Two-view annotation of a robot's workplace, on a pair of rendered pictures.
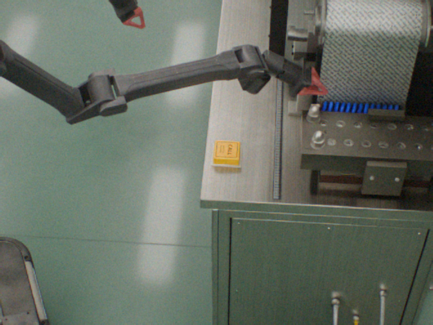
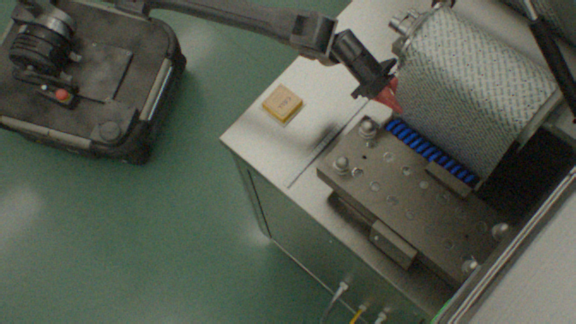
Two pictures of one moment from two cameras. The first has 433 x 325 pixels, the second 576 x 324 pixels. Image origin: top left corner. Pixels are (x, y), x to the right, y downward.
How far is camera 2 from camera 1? 1.24 m
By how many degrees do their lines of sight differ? 31
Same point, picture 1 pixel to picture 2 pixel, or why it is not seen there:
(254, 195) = (268, 167)
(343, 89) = (418, 121)
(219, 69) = (265, 28)
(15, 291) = (139, 80)
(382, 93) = (461, 153)
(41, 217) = not seen: hidden behind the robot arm
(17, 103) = not seen: outside the picture
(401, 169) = (405, 255)
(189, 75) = (228, 18)
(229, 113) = not seen: hidden behind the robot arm
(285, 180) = (311, 171)
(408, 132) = (454, 218)
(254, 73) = (304, 54)
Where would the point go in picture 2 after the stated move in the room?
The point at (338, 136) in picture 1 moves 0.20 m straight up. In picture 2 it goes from (372, 171) to (379, 133)
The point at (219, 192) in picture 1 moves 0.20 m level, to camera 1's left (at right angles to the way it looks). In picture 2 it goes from (241, 142) to (176, 96)
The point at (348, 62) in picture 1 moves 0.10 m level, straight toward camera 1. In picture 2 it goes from (426, 102) to (387, 135)
